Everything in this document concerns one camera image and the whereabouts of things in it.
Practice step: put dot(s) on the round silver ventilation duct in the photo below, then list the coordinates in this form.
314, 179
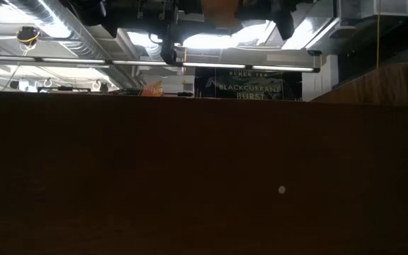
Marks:
80, 39

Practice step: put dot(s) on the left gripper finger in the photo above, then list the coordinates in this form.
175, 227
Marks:
173, 51

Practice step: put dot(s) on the black tea box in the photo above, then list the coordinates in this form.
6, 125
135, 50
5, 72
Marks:
250, 86

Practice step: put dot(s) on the rectangular silver air duct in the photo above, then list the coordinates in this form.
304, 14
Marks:
314, 32

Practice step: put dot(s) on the linear ceiling light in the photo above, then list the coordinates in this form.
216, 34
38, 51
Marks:
282, 68

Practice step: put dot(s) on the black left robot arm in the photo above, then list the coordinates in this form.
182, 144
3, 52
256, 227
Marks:
87, 14

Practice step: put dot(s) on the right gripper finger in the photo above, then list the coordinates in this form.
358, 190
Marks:
284, 25

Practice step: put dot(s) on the white column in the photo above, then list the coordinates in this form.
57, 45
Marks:
319, 81

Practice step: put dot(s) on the peach passion fruit tea packet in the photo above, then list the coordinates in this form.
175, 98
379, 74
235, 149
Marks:
152, 90

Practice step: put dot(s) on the wooden tea organiser box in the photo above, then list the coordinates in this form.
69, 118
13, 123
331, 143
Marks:
190, 177

